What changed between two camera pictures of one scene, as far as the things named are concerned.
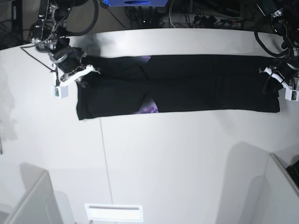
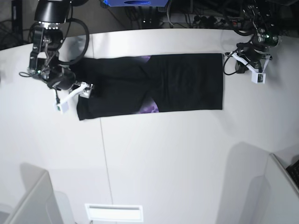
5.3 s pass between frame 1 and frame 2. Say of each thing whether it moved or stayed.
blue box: stayed
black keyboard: stayed
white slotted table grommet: stayed
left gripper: moved
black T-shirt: moved
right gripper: moved
